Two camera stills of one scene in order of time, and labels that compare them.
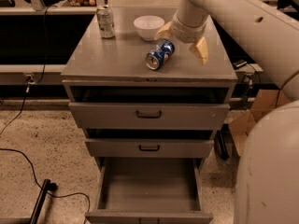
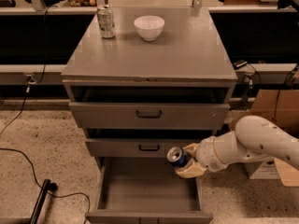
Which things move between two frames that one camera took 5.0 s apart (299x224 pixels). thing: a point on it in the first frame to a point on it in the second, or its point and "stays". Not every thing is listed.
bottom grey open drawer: x=149 y=190 stays
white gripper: x=185 y=32 to x=207 y=154
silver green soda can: x=106 y=21 stays
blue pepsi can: x=159 y=54 to x=177 y=156
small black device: x=239 y=63 stays
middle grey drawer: x=149 y=147 stays
